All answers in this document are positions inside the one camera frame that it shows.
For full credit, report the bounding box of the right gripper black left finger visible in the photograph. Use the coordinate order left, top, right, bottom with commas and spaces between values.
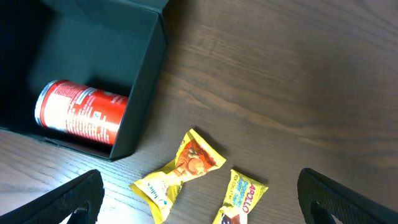
1, 169, 104, 224

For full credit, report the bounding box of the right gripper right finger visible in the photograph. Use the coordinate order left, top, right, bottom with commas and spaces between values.
297, 168, 397, 223

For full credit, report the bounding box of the red chips can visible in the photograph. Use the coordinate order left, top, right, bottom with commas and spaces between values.
34, 80, 128, 146

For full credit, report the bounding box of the yellow Apollo chocolate packet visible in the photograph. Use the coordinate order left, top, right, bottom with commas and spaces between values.
213, 169, 269, 224

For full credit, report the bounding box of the dark green open box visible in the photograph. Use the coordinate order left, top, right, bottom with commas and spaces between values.
1, 0, 168, 161

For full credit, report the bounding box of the yellow orange snack packet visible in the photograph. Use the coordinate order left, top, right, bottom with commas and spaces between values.
130, 129, 226, 223

